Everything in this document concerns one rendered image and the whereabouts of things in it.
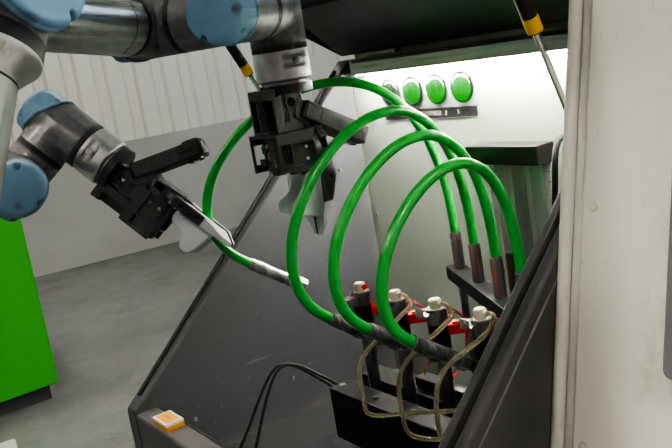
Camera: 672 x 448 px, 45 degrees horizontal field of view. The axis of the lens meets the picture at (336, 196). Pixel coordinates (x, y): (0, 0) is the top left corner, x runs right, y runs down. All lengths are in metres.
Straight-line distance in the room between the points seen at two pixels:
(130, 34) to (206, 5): 0.10
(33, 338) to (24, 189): 3.26
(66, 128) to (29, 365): 3.19
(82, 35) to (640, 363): 0.67
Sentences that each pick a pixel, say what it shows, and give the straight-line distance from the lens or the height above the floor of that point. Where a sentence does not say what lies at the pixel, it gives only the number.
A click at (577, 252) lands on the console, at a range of 0.92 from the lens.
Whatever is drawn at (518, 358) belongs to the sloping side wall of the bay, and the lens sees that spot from 0.92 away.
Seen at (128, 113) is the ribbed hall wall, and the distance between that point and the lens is 7.57.
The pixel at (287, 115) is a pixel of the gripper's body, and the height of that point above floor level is 1.39.
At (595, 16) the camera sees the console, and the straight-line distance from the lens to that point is 0.92.
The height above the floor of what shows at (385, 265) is 1.23.
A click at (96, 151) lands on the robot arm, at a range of 1.23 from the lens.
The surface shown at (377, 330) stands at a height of 1.13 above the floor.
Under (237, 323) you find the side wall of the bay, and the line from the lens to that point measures 1.46.
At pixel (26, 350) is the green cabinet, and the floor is 0.29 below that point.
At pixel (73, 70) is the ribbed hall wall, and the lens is 7.52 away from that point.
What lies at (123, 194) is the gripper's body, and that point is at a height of 1.31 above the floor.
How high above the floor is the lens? 1.47
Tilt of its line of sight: 10 degrees down
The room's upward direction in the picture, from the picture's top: 9 degrees counter-clockwise
